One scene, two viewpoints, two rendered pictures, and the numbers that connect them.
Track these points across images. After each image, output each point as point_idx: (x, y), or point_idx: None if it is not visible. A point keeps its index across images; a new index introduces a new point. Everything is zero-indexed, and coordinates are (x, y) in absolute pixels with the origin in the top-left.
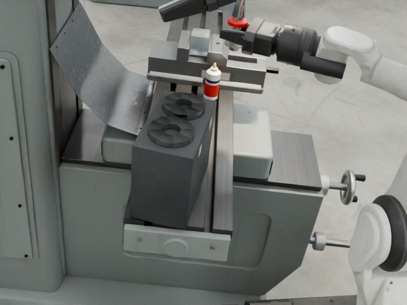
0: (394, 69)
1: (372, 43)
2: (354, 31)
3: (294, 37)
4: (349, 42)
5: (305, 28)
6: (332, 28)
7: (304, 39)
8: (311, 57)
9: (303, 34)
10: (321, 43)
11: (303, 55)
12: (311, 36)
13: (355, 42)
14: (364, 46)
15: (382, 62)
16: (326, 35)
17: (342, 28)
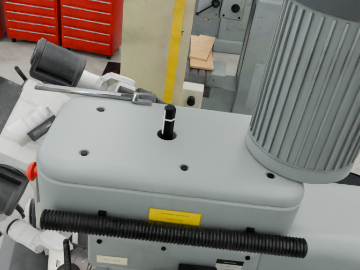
0: (33, 228)
1: (43, 232)
2: (49, 241)
3: (87, 250)
4: (57, 234)
5: (77, 255)
6: (62, 245)
7: (81, 248)
8: (79, 246)
9: (82, 250)
10: (71, 246)
11: (83, 247)
12: (77, 248)
13: (53, 234)
14: (49, 231)
15: (38, 232)
16: (69, 242)
17: (55, 244)
